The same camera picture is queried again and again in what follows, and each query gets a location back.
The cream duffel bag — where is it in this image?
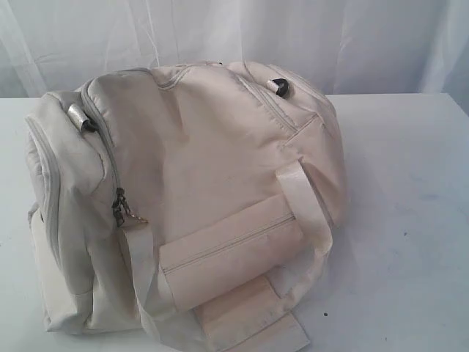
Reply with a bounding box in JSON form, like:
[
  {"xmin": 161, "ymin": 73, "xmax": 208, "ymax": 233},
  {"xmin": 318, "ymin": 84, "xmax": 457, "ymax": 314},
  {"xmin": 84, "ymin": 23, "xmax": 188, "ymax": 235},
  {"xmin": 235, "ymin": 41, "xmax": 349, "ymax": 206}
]
[{"xmin": 26, "ymin": 62, "xmax": 347, "ymax": 351}]

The white backdrop curtain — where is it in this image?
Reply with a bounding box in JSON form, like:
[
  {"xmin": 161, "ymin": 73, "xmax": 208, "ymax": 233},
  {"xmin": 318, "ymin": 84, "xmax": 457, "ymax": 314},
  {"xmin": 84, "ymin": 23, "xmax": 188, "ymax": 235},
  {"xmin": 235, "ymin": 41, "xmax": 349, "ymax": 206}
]
[{"xmin": 1, "ymin": 1, "xmax": 468, "ymax": 105}]

